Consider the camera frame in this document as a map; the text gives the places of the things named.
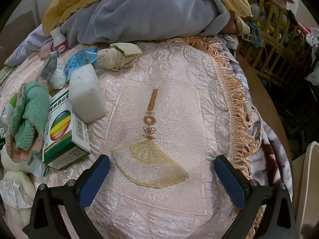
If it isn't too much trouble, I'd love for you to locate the crumpled white tissue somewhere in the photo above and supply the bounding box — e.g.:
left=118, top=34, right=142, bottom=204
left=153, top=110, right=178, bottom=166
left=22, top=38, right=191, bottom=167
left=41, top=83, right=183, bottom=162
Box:
left=50, top=65, right=67, bottom=90

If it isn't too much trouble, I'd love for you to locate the brown white plush blanket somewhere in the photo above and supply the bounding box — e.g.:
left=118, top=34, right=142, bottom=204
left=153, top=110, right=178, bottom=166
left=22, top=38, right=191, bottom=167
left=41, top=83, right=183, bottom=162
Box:
left=219, top=35, right=293, bottom=205

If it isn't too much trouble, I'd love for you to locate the pink cloth roll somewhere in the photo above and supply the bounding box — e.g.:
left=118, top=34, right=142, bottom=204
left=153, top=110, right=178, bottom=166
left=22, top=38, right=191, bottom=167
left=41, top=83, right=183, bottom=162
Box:
left=38, top=45, right=53, bottom=58

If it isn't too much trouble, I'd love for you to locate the silver foil wrapper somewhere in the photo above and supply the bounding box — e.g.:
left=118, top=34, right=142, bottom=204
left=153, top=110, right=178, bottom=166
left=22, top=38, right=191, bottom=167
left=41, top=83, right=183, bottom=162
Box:
left=0, top=178, right=32, bottom=210

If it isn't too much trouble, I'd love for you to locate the beige trash bin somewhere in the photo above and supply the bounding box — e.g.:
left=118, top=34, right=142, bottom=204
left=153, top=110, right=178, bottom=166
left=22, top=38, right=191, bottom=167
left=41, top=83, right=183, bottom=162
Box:
left=291, top=141, right=319, bottom=239

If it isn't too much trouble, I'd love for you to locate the white bottle pink label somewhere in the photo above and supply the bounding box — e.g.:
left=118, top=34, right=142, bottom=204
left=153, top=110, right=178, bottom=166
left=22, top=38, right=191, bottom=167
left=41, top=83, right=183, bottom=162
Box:
left=50, top=27, right=68, bottom=53

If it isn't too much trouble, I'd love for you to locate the white foam block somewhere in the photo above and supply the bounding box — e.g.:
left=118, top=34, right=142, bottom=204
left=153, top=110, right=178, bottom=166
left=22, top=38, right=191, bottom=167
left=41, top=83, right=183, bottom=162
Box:
left=68, top=64, right=107, bottom=123

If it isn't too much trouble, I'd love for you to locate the grey blue blanket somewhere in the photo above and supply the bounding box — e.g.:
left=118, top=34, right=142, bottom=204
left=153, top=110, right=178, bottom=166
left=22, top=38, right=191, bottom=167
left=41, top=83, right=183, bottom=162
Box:
left=60, top=0, right=231, bottom=49

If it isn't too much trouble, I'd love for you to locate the yellow frilled pillow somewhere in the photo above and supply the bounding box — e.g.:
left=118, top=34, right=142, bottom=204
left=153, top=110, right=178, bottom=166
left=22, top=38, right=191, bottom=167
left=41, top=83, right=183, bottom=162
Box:
left=42, top=0, right=253, bottom=36

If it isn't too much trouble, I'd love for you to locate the wooden crib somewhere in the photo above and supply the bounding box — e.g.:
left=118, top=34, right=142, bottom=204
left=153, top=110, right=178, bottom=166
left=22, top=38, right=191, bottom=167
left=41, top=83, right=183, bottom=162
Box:
left=235, top=0, right=314, bottom=80

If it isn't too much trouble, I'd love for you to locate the wooden bed frame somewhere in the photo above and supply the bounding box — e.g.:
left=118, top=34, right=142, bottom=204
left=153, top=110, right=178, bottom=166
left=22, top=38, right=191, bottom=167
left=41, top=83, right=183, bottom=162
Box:
left=235, top=52, right=293, bottom=160

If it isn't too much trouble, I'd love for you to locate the green pink towel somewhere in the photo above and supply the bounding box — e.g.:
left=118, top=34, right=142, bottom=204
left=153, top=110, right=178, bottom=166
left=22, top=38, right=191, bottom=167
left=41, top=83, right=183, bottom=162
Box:
left=6, top=81, right=51, bottom=162

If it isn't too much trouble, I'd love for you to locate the crumpled beige paper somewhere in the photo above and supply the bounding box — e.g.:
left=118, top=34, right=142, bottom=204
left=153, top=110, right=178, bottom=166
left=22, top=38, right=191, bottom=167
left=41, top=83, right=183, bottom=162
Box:
left=97, top=42, right=143, bottom=71

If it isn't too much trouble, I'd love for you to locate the white printed pouch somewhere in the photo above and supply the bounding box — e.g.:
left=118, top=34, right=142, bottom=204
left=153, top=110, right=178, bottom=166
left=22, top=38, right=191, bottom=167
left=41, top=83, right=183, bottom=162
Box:
left=37, top=51, right=59, bottom=81

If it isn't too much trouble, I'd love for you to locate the lavender cloth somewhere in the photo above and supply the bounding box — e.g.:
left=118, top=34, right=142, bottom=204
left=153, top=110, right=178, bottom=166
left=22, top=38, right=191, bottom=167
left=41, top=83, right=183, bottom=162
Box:
left=5, top=24, right=54, bottom=66

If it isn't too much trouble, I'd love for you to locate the cream padded cloth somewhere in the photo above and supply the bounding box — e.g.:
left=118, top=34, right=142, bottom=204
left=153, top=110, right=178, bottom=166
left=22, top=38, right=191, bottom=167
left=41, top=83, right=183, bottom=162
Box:
left=0, top=143, right=36, bottom=229

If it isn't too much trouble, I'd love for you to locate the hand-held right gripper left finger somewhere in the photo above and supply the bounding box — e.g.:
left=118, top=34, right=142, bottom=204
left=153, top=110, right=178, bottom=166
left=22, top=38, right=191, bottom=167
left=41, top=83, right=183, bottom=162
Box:
left=26, top=154, right=110, bottom=239

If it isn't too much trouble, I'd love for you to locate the striped patterned cloth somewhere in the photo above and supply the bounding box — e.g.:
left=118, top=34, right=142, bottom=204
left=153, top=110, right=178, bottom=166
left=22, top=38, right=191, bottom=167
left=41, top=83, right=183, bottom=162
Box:
left=0, top=66, right=15, bottom=85

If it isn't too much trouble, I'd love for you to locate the blue cloth strip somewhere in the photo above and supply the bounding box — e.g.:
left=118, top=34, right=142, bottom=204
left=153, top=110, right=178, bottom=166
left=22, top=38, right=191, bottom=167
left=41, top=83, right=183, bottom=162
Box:
left=249, top=22, right=265, bottom=48

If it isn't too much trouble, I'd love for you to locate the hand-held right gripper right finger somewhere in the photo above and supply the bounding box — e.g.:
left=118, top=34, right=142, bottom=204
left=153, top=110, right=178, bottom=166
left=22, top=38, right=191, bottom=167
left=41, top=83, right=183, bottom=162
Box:
left=214, top=155, right=296, bottom=239

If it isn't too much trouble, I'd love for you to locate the clear plastic wrapper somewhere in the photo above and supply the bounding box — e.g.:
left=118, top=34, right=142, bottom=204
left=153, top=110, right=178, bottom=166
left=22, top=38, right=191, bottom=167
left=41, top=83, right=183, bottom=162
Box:
left=26, top=154, right=49, bottom=178

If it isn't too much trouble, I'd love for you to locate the white green medicine box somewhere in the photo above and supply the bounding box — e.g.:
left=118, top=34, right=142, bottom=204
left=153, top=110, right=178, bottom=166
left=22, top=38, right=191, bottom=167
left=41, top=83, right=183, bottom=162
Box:
left=42, top=86, right=91, bottom=171

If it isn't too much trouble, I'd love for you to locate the blue snack packet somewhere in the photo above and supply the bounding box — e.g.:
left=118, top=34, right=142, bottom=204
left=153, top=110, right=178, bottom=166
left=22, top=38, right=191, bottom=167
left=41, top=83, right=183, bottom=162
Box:
left=64, top=48, right=99, bottom=76

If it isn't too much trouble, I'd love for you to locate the pink embroidered fringed bedspread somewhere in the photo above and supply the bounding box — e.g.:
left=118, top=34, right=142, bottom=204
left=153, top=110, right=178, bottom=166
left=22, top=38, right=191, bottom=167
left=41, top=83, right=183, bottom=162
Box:
left=0, top=36, right=265, bottom=239

